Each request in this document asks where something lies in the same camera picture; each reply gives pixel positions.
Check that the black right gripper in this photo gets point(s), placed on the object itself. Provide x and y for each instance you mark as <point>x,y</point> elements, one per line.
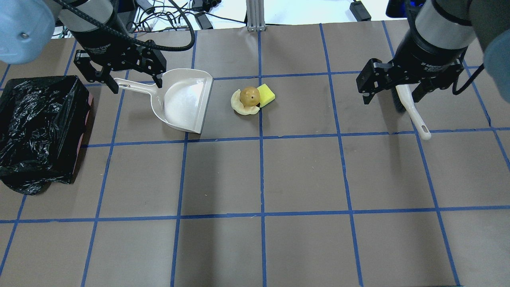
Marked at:
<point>427,51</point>

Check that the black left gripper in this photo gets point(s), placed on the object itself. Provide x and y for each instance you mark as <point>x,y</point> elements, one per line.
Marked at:
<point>104,41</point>

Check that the white hand brush black bristles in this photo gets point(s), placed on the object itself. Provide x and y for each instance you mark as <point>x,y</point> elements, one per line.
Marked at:
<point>406,99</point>

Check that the beige plastic dustpan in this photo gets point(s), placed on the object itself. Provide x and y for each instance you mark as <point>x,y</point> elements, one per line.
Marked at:
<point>182,101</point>

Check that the pale yellow peel piece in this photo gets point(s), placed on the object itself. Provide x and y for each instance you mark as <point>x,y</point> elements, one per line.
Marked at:
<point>239,107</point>

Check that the brown round potato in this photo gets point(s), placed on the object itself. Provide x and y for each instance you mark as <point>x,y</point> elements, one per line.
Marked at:
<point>250,96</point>

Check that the yellow sponge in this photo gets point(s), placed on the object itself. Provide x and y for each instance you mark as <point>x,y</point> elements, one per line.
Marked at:
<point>266,95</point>

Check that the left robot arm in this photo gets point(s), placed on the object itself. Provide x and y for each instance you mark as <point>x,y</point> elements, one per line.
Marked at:
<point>27,26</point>

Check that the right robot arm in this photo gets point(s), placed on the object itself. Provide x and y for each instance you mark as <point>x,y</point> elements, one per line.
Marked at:
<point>454,24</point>

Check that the bin with black bag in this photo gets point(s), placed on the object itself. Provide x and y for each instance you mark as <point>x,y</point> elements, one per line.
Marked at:
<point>43,120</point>

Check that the black power adapter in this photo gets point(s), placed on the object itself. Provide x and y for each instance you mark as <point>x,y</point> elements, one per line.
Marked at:
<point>359,11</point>

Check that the aluminium frame post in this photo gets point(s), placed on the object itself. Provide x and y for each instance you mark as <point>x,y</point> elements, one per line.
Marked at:
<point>255,15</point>

